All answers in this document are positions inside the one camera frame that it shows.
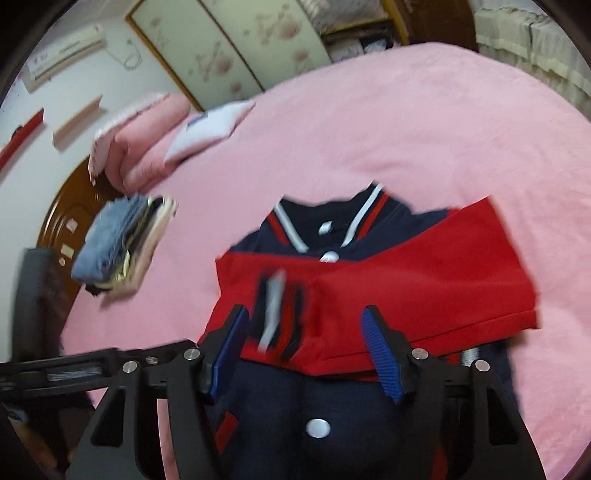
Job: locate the white air conditioner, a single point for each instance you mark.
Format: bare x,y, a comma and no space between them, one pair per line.
64,53

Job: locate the wooden wardrobe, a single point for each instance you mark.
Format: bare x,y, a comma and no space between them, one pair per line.
438,23

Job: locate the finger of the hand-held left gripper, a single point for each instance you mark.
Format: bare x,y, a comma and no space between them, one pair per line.
55,364

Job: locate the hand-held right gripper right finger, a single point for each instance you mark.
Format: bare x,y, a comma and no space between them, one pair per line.
381,355

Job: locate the stack of folded clothes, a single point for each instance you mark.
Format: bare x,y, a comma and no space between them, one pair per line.
111,240

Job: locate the red and navy jacket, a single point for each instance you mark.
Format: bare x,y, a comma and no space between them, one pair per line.
415,277

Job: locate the white pillow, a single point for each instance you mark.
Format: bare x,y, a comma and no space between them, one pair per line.
207,127

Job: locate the red wall shelf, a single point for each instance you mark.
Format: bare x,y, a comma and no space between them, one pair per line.
25,131

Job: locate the pink bed blanket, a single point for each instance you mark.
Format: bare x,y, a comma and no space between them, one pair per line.
369,115

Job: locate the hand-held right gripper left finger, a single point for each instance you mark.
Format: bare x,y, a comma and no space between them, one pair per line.
228,350

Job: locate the beige lace-covered furniture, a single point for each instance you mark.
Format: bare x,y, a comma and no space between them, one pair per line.
545,60

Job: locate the pink folded quilt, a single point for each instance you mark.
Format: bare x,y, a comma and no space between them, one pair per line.
147,138

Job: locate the wooden wall shelf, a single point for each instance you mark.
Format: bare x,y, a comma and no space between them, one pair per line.
76,122

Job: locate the white folded bedding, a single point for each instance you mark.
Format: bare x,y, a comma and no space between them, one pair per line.
351,41

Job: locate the brown wooden headboard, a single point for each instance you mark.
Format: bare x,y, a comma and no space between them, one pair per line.
60,207

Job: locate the floral sliding wardrobe door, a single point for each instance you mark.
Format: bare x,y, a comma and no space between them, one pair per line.
184,46
277,32

